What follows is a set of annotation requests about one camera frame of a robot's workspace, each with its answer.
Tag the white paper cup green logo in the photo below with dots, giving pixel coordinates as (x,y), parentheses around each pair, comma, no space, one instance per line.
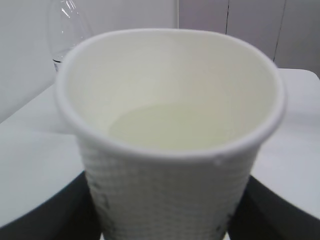
(168,123)

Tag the clear water bottle red label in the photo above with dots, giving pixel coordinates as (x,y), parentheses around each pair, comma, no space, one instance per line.
(67,26)

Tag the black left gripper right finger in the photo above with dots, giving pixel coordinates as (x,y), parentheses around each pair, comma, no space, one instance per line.
(263,215)

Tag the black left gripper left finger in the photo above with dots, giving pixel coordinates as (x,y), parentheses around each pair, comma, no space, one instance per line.
(68,215)

